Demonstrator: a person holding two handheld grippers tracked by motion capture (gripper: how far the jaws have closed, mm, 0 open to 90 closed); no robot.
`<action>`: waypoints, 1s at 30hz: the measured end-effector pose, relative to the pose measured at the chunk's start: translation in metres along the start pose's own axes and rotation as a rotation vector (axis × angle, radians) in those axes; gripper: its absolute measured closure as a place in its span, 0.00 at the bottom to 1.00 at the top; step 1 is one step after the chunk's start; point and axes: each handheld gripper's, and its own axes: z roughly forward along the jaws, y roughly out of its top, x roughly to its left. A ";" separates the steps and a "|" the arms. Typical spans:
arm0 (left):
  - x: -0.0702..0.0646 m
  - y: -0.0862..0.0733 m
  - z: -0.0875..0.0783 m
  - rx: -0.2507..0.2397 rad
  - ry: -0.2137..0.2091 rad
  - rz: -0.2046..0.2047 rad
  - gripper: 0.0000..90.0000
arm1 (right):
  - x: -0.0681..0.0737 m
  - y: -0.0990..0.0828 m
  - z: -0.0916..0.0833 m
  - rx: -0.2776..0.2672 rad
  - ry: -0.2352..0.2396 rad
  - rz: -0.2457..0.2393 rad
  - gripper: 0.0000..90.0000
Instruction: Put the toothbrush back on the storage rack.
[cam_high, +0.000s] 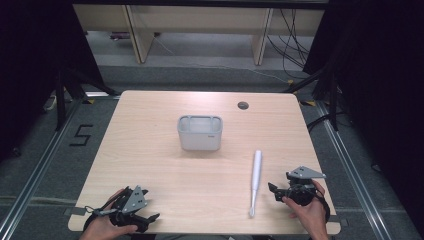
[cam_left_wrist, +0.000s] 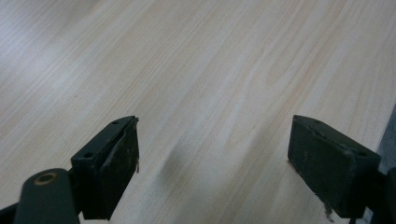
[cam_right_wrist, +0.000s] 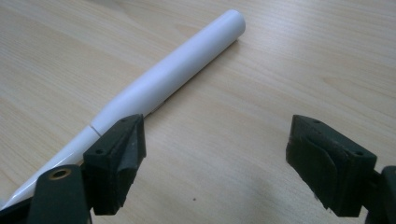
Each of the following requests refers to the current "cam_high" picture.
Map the black wrist strap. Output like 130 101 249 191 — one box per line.
82 196 125 231
312 191 332 224

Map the thin white floor cable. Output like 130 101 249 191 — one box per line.
152 35 292 85

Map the silver floor rail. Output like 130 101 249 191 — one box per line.
314 99 394 240
0 97 120 240

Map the person's right hand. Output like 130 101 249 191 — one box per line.
281 179 330 240

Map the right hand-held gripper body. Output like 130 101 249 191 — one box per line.
284 165 327 207

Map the black curtain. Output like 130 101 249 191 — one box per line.
302 0 424 231
0 0 107 164

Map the grey plastic toothbrush holder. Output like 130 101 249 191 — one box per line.
176 114 224 152

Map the thick black floor cable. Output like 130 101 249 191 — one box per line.
305 112 349 133

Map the beige wooden background desk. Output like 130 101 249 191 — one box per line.
72 3 326 66

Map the black metal stand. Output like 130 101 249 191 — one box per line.
282 64 340 132
54 64 120 132

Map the bundle of black cables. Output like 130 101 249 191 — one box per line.
265 8 313 80

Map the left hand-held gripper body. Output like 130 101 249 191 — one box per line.
109 185 150 233

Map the person's left hand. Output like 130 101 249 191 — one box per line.
79 188 139 240

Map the white electric toothbrush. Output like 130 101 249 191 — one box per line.
248 149 263 218

